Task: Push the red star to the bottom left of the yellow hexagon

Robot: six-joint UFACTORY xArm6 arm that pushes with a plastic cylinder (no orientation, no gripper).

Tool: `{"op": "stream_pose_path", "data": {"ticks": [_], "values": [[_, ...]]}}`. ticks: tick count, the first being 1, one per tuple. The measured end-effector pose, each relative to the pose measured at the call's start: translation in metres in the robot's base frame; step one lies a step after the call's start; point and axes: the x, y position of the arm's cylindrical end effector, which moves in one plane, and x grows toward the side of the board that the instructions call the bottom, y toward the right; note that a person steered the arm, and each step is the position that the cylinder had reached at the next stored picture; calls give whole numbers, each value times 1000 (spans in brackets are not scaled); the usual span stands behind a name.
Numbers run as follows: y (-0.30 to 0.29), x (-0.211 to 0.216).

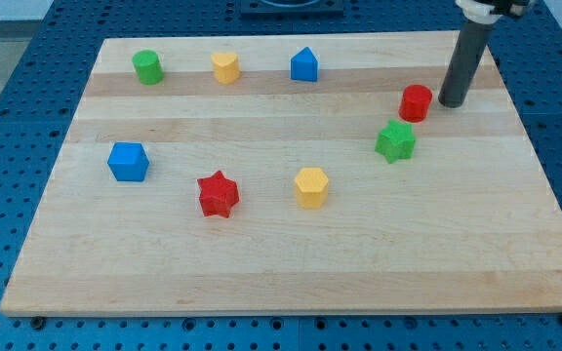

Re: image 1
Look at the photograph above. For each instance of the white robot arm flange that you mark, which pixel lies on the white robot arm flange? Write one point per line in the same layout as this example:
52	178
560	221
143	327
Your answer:
490	11

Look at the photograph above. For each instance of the yellow hexagon block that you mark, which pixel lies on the yellow hexagon block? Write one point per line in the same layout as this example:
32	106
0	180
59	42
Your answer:
311	188

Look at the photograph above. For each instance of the red star block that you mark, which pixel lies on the red star block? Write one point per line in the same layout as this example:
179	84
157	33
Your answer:
218	194

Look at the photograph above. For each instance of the green star block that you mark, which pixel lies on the green star block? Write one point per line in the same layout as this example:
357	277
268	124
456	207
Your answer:
396	141

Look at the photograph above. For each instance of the wooden board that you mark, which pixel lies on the wooden board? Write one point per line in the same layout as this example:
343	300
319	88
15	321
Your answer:
468	225

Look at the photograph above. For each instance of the blue triangle block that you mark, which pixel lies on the blue triangle block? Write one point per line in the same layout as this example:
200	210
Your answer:
304	66

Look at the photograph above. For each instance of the yellow heart block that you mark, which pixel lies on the yellow heart block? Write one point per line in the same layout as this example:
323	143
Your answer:
226	67

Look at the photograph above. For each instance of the blue cube block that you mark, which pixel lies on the blue cube block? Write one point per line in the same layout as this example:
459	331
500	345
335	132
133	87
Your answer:
128	161

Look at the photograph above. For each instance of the red cylinder block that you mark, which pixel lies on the red cylinder block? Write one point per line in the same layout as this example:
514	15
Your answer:
415	103

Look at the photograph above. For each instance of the green cylinder block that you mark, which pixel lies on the green cylinder block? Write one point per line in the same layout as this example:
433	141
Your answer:
148	67

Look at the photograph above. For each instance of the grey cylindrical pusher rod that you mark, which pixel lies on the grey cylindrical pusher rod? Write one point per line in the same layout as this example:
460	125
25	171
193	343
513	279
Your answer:
469	49

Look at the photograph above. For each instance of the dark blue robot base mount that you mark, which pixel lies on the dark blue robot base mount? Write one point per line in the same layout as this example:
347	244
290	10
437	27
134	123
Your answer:
252	9

